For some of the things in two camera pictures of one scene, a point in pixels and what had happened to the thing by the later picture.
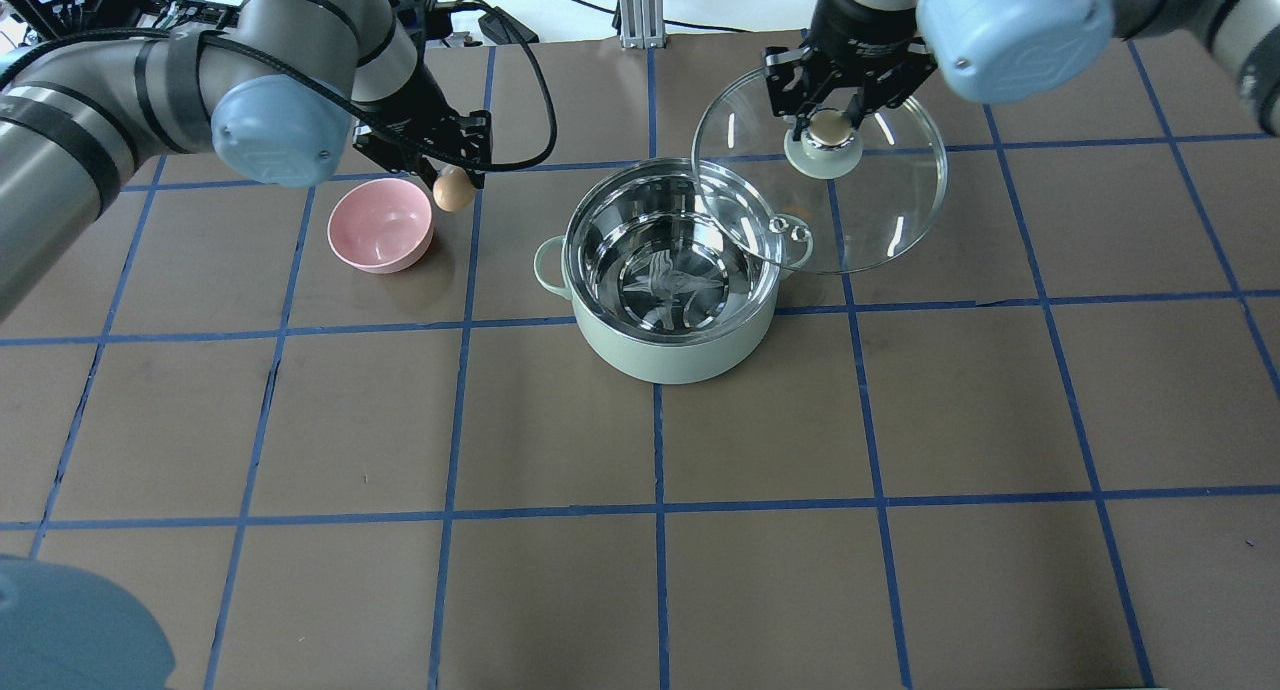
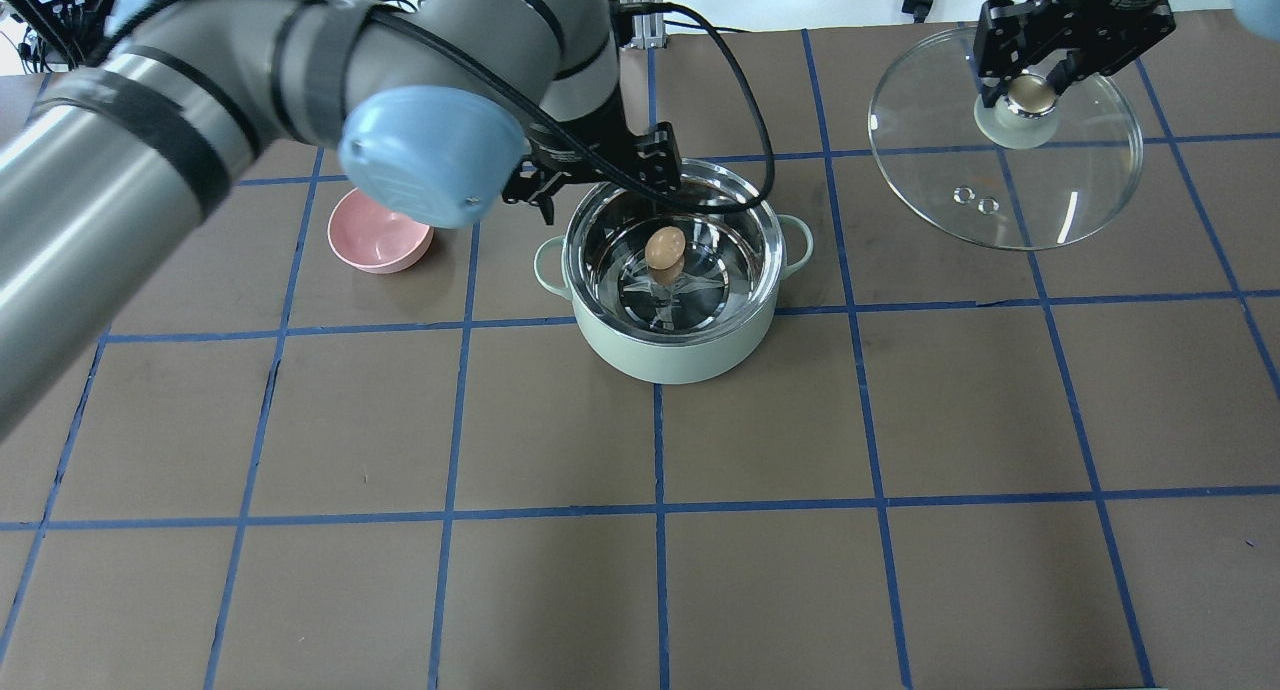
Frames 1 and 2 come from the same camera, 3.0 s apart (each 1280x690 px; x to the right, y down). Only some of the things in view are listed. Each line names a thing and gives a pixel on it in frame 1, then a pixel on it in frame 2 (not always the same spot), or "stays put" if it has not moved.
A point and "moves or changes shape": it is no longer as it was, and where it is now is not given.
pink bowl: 381,225 stays put
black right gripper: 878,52 → 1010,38
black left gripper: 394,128 → 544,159
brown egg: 454,188 moves or changes shape
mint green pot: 673,268 stays put
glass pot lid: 840,196 → 1038,170
